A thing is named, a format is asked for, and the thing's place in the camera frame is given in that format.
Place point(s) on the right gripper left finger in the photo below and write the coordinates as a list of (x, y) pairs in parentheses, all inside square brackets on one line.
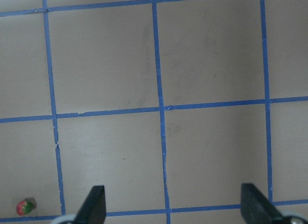
[(92, 211)]

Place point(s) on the strawberry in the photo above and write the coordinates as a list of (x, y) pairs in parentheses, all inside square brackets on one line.
[(24, 207)]

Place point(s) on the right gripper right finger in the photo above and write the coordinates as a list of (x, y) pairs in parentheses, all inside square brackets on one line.
[(257, 209)]

